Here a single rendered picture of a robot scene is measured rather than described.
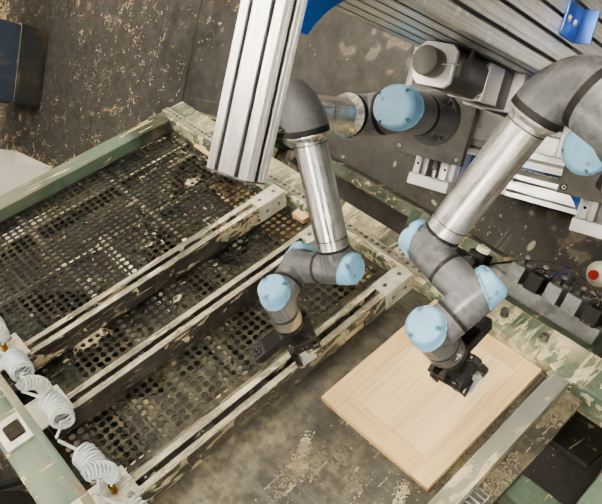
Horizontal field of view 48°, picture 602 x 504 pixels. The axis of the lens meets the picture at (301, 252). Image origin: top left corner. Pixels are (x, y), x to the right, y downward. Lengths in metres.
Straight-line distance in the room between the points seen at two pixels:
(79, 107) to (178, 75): 1.11
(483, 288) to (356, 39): 2.40
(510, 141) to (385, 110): 0.64
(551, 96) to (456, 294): 0.37
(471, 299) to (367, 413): 0.70
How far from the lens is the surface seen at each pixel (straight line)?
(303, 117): 1.43
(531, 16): 1.46
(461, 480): 1.75
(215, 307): 2.05
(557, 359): 1.98
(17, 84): 5.63
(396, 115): 1.75
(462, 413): 1.87
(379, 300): 2.01
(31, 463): 1.88
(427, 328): 1.21
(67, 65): 5.46
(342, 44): 3.53
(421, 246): 1.27
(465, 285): 1.24
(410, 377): 1.92
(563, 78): 1.15
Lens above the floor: 2.73
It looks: 50 degrees down
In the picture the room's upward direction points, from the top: 91 degrees counter-clockwise
